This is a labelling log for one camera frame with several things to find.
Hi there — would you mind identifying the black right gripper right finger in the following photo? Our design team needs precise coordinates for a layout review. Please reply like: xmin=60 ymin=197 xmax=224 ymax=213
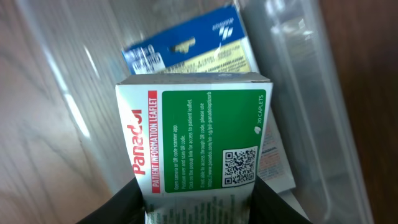
xmin=249 ymin=177 xmax=312 ymax=224

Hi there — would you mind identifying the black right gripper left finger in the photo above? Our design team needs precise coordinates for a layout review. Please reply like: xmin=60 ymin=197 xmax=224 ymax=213
xmin=77 ymin=178 xmax=145 ymax=224

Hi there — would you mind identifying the white green Panadol box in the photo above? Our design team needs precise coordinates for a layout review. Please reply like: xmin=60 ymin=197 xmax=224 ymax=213
xmin=115 ymin=73 xmax=273 ymax=223

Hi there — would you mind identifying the blue fever patch box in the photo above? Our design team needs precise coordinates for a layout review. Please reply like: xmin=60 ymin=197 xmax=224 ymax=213
xmin=122 ymin=4 xmax=296 ymax=193

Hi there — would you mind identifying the clear plastic container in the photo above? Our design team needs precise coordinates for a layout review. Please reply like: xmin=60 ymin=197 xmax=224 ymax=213
xmin=17 ymin=0 xmax=373 ymax=223

